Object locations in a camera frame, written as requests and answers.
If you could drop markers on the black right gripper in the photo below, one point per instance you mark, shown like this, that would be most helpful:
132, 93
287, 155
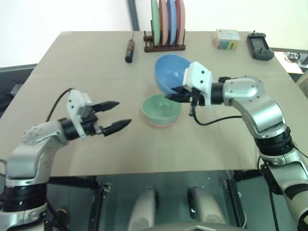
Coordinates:
195, 96

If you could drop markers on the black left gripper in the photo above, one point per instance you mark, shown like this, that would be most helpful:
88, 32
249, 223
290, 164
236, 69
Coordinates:
90, 121

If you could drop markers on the blue bowl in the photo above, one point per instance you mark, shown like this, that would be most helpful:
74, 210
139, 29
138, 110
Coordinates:
168, 69

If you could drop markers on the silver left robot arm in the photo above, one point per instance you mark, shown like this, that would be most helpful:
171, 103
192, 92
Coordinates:
24, 156

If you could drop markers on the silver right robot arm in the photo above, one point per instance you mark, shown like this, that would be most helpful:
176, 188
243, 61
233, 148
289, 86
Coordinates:
264, 108

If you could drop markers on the green bowl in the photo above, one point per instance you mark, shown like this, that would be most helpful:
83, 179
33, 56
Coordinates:
156, 108

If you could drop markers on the brown cardboard table cover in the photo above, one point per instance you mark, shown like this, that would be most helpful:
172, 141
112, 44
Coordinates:
96, 149

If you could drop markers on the dark wooden plate rack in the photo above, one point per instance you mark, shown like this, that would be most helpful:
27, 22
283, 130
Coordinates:
166, 48

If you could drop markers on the black red screwdriver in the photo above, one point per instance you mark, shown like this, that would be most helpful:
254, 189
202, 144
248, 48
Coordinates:
130, 51

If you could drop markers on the clear box of coloured clips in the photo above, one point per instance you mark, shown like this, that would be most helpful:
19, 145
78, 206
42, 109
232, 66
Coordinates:
226, 41

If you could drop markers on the dark pink plate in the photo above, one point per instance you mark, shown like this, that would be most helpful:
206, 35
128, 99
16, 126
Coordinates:
181, 21

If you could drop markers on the blue plate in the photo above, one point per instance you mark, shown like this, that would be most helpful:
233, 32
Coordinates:
172, 21

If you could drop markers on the light pink plate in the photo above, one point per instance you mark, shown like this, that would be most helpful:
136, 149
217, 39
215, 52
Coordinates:
164, 21

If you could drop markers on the green plate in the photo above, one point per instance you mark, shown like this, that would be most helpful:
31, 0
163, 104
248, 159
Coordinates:
155, 21

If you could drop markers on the black handheld device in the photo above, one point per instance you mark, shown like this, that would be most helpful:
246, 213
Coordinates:
260, 47

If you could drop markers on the silver left robot leg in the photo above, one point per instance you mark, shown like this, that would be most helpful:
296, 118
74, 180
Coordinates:
143, 209

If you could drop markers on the silver robot leg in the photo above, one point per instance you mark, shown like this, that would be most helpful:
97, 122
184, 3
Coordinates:
143, 209
204, 209

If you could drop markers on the dark grey side table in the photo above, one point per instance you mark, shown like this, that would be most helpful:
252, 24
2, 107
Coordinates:
14, 74

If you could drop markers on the silver right robot leg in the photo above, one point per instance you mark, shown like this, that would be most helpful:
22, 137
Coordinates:
204, 209

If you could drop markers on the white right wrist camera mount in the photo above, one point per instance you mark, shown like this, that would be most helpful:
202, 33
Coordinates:
197, 77

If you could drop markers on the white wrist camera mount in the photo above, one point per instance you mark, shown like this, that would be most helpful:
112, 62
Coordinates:
197, 77
75, 101

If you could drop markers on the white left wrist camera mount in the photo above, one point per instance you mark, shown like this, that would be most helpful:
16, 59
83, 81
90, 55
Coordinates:
75, 101

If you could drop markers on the black table frame leg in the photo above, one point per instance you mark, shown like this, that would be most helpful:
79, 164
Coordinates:
104, 192
234, 192

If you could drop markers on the black table frame bar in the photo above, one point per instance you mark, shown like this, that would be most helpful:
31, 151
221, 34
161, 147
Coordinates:
72, 182

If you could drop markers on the grey vertical post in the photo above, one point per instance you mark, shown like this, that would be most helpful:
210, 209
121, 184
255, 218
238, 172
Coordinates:
134, 14

